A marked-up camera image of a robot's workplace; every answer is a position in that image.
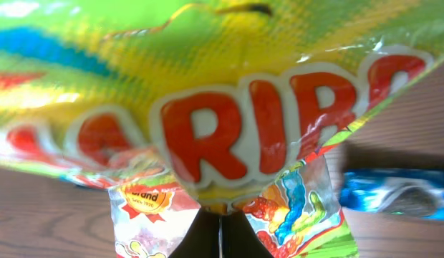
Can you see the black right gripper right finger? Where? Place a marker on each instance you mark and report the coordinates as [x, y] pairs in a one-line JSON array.
[[238, 239]]

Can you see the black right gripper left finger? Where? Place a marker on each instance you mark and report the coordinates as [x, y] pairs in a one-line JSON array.
[[202, 239]]

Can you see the green Haribo gummy bag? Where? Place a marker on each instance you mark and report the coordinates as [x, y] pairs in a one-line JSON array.
[[225, 106]]

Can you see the blue Oreo cookie pack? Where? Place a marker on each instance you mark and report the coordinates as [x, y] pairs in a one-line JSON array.
[[408, 192]]

